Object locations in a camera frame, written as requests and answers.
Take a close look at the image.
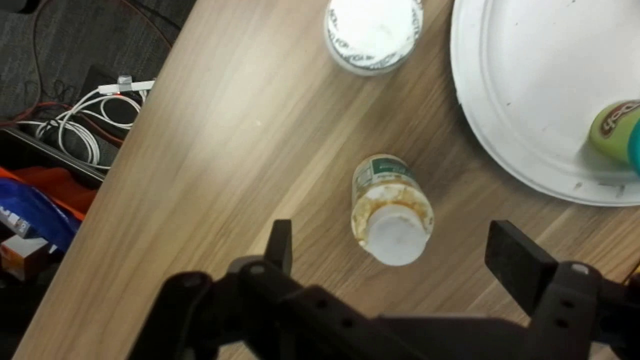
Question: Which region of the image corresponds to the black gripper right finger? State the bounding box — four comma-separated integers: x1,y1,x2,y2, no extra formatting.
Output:
484,218,640,360

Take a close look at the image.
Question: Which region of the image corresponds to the white bottle blue label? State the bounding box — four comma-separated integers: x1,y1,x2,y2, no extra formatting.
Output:
321,0,425,75

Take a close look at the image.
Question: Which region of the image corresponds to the green putty tub teal lid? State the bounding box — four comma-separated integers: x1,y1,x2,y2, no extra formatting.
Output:
585,97,640,175

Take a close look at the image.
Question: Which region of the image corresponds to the stained white bottle green label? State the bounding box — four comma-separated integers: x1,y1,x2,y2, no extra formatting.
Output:
349,154,435,268

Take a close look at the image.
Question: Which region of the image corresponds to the white cable coil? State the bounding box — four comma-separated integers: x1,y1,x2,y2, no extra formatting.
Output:
16,73,156,167

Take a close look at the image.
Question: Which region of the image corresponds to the blue orange bag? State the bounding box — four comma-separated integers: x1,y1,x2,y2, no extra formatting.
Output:
0,165,92,285

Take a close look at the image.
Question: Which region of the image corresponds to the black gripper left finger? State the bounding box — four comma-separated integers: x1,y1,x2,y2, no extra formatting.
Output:
125,218,401,360

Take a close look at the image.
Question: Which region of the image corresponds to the white paper plate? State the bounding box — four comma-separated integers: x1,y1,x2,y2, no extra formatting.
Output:
447,0,640,207

